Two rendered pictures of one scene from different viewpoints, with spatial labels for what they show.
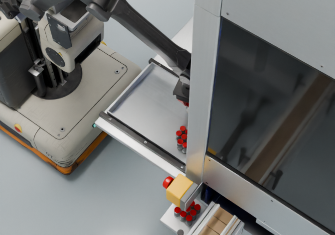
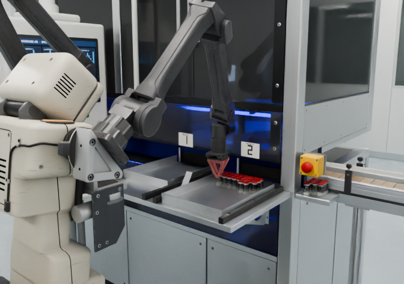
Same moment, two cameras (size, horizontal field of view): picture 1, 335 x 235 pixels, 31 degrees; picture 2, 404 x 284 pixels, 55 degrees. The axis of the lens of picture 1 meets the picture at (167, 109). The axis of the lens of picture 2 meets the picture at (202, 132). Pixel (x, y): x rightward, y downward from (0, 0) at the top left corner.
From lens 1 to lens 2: 2.23 m
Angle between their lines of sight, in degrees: 81
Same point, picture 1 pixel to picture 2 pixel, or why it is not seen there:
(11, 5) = (123, 135)
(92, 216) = not seen: outside the picture
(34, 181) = not seen: outside the picture
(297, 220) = (333, 108)
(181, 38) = (130, 192)
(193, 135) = (301, 89)
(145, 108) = (213, 204)
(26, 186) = not seen: outside the picture
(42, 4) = (165, 87)
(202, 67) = not seen: outside the picture
